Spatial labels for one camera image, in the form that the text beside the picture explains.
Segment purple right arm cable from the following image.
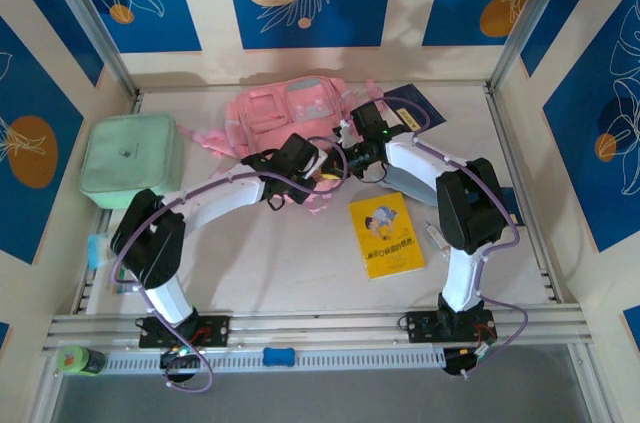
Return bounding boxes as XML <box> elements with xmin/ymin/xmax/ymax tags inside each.
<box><xmin>369</xmin><ymin>95</ymin><xmax>530</xmax><ymax>380</ymax></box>

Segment plain dark blue book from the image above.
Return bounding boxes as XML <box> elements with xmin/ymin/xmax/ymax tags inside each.
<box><xmin>497</xmin><ymin>186</ymin><xmax>519</xmax><ymax>229</ymax></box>

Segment blue white tissue packet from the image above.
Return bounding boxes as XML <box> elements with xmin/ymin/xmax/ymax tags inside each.
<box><xmin>87</xmin><ymin>232</ymin><xmax>114</xmax><ymax>272</ymax></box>

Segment mint green storage case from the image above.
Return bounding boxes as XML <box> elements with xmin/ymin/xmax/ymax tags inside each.
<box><xmin>78</xmin><ymin>112</ymin><xmax>185</xmax><ymax>209</ymax></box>

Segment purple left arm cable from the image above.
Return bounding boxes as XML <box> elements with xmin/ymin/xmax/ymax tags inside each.
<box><xmin>112</xmin><ymin>145</ymin><xmax>351</xmax><ymax>392</ymax></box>

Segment green tape roll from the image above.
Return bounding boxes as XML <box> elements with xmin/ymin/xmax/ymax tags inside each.
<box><xmin>56</xmin><ymin>344</ymin><xmax>106</xmax><ymax>377</ymax></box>

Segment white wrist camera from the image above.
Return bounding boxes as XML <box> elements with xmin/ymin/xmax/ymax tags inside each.
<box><xmin>305</xmin><ymin>146</ymin><xmax>330</xmax><ymax>180</ymax></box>
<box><xmin>333</xmin><ymin>118</ymin><xmax>357</xmax><ymax>145</ymax></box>

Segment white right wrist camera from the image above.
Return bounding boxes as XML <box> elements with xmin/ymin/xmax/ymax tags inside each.
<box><xmin>333</xmin><ymin>118</ymin><xmax>357</xmax><ymax>145</ymax></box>

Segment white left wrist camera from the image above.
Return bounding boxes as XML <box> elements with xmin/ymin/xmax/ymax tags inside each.
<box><xmin>305</xmin><ymin>146</ymin><xmax>330</xmax><ymax>180</ymax></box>

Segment green orange marker pack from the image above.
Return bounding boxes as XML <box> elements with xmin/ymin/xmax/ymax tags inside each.
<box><xmin>112</xmin><ymin>267</ymin><xmax>139</xmax><ymax>295</ymax></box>

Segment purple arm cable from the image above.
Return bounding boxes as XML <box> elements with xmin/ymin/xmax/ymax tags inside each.
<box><xmin>369</xmin><ymin>95</ymin><xmax>530</xmax><ymax>380</ymax></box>
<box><xmin>112</xmin><ymin>145</ymin><xmax>351</xmax><ymax>392</ymax></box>

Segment blue bone-shaped clip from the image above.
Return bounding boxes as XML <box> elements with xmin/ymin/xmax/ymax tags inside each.
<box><xmin>262</xmin><ymin>346</ymin><xmax>297</xmax><ymax>369</ymax></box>

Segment pink backpack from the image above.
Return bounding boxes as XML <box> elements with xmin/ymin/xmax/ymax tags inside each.
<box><xmin>177</xmin><ymin>76</ymin><xmax>386</xmax><ymax>217</ymax></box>

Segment aluminium cross rail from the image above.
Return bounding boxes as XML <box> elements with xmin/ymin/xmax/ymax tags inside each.
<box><xmin>42</xmin><ymin>305</ymin><xmax>596</xmax><ymax>352</ymax></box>

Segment dark blue book yellow label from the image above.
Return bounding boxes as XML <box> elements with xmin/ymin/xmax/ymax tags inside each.
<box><xmin>382</xmin><ymin>82</ymin><xmax>446</xmax><ymax>132</ymax></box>

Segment grey-blue pencil case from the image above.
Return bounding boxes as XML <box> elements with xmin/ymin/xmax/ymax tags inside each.
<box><xmin>377</xmin><ymin>165</ymin><xmax>436</xmax><ymax>207</ymax></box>

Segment grey slotted cable duct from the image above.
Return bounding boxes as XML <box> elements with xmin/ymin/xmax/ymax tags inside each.
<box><xmin>102</xmin><ymin>348</ymin><xmax>446</xmax><ymax>374</ymax></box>

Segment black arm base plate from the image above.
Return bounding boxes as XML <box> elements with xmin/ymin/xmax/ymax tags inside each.
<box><xmin>138</xmin><ymin>315</ymin><xmax>232</xmax><ymax>349</ymax></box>
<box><xmin>405</xmin><ymin>310</ymin><xmax>497</xmax><ymax>344</ymax></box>

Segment aluminium frame post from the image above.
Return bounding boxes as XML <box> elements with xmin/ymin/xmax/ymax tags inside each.
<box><xmin>487</xmin><ymin>0</ymin><xmax>584</xmax><ymax>94</ymax></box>
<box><xmin>37</xmin><ymin>0</ymin><xmax>139</xmax><ymax>97</ymax></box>

